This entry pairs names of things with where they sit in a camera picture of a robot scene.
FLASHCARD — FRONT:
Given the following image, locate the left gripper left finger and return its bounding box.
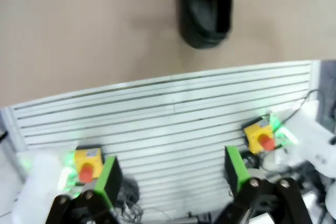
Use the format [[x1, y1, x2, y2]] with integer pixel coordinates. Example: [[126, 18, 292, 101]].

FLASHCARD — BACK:
[[46, 155, 123, 224]]

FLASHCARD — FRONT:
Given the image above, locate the yellow emergency stop button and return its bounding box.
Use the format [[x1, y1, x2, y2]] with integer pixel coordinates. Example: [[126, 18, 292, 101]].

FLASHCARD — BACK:
[[74, 147, 104, 184], [243, 121, 276, 155]]

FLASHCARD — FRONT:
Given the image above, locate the black leather shoe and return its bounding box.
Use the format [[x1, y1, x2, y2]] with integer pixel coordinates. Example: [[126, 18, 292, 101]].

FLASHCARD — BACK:
[[174, 0, 235, 50]]

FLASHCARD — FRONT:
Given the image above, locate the black cable bundle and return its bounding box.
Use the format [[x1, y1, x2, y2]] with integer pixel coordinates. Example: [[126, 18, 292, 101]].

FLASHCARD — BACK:
[[115, 174, 144, 222]]

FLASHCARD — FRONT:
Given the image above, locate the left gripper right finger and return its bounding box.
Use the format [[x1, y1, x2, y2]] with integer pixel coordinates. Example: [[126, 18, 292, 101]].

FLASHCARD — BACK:
[[214, 145, 313, 224]]

